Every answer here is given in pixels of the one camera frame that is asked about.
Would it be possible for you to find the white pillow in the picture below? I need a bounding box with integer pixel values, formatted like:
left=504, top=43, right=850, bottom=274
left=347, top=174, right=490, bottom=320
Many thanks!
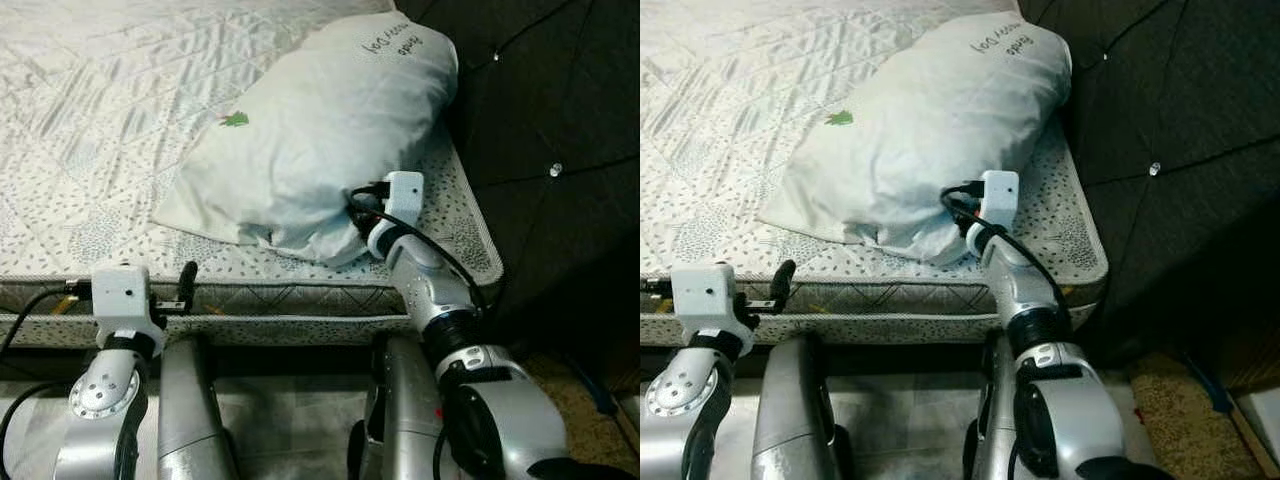
left=757, top=12, right=1073, bottom=266
left=150, top=12, right=461, bottom=269

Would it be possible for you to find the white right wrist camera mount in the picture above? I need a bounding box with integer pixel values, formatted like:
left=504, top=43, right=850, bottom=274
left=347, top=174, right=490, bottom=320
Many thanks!
left=965, top=170, right=1021, bottom=256
left=365, top=172, right=426, bottom=259

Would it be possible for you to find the dark tufted headboard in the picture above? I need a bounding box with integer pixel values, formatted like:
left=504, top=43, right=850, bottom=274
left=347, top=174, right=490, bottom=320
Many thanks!
left=395, top=0, right=641, bottom=361
left=1015, top=0, right=1280, bottom=366

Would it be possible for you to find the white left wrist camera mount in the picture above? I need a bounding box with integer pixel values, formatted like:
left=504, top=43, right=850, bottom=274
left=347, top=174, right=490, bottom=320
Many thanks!
left=90, top=263, right=166, bottom=346
left=670, top=262, right=746, bottom=346

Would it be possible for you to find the white quilted mattress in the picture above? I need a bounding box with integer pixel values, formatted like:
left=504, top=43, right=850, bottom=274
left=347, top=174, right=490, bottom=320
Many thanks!
left=0, top=0, right=504, bottom=316
left=640, top=0, right=1109, bottom=316

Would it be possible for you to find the quilted bed base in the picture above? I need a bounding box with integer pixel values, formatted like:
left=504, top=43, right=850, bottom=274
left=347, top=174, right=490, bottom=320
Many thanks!
left=0, top=313, right=441, bottom=351
left=640, top=313, right=1011, bottom=351

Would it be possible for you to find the blue cable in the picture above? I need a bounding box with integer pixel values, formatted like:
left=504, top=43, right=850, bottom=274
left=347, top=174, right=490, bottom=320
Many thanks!
left=570, top=355, right=626, bottom=416
left=1180, top=350, right=1236, bottom=416

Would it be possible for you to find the brown speckled floor mat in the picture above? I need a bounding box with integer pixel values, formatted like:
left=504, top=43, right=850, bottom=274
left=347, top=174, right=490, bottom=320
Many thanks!
left=520, top=350, right=641, bottom=471
left=1125, top=350, right=1266, bottom=480

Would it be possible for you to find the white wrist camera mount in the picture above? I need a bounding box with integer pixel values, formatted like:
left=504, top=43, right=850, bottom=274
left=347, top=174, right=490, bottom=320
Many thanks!
left=365, top=172, right=426, bottom=259
left=670, top=262, right=746, bottom=346
left=90, top=263, right=166, bottom=346
left=965, top=170, right=1021, bottom=256

